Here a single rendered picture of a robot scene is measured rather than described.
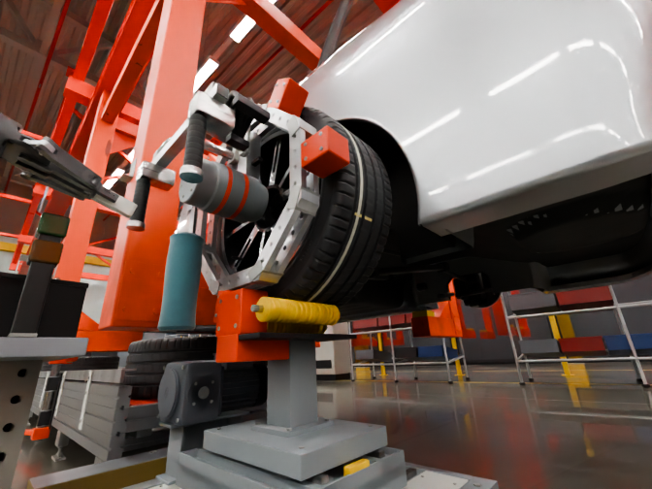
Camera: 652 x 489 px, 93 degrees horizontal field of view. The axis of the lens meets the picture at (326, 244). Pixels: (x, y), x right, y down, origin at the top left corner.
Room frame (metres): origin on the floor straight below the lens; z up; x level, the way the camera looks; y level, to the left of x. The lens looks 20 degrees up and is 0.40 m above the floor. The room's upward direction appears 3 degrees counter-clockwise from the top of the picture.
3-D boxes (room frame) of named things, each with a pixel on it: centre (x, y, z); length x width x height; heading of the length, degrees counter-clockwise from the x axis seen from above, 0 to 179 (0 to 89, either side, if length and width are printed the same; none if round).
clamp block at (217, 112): (0.55, 0.24, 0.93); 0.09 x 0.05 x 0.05; 137
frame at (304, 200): (0.82, 0.23, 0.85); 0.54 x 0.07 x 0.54; 47
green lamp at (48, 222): (0.50, 0.49, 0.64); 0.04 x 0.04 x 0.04; 47
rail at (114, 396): (1.98, 1.59, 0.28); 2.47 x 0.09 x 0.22; 47
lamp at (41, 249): (0.50, 0.49, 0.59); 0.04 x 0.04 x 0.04; 47
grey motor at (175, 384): (1.17, 0.36, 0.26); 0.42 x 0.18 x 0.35; 137
